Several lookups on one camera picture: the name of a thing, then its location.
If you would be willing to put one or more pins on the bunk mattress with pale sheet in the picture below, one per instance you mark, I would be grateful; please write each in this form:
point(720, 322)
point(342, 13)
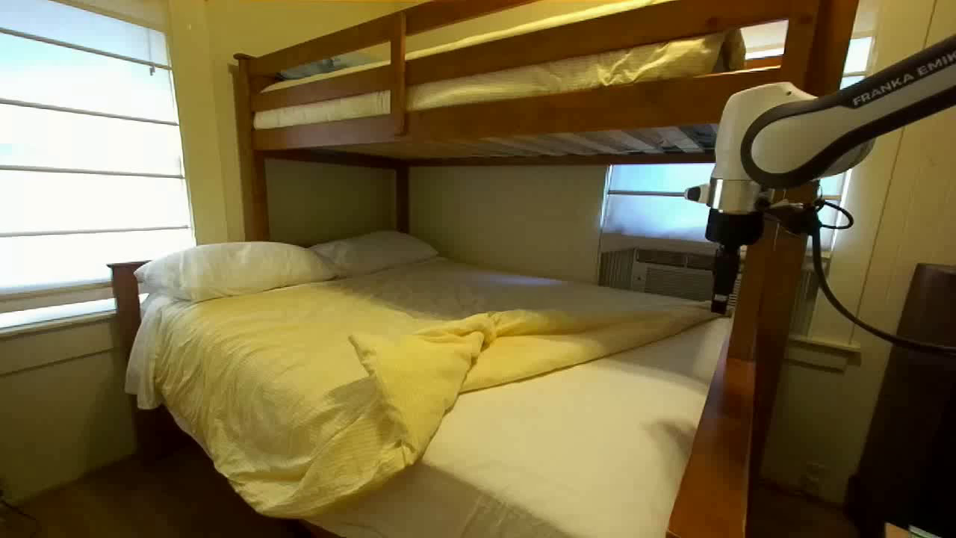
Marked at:
point(556, 77)

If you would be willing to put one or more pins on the yellow blanket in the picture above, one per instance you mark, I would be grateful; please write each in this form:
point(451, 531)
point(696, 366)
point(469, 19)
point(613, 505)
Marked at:
point(278, 398)

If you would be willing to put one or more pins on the large white window blind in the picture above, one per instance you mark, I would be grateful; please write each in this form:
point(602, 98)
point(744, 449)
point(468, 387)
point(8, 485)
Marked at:
point(90, 150)

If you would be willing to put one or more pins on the white window air conditioner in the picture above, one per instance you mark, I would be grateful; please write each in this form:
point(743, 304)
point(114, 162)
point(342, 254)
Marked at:
point(658, 270)

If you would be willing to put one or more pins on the dark wooden cabinet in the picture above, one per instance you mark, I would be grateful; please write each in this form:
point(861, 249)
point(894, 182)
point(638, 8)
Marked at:
point(911, 419)

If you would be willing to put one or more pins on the white bed mattress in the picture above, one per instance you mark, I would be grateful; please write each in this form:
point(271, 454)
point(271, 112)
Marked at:
point(577, 449)

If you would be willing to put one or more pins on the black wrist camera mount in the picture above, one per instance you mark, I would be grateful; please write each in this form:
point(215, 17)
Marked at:
point(732, 227)

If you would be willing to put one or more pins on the wooden bunk bed frame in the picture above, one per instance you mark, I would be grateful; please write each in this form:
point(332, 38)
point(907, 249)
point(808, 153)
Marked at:
point(480, 121)

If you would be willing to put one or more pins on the small bright window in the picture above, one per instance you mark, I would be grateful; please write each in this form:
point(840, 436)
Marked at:
point(647, 204)

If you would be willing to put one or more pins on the large white pillow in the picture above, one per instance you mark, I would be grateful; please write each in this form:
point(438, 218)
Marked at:
point(229, 270)

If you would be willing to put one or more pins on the flat white pillow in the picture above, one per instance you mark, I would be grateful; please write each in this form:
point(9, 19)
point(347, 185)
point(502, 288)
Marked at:
point(374, 254)

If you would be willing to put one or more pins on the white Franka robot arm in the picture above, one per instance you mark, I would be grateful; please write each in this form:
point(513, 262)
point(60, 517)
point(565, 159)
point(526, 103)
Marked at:
point(796, 124)

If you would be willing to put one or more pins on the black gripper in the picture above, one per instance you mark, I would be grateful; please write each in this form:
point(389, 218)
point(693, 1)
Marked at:
point(723, 264)

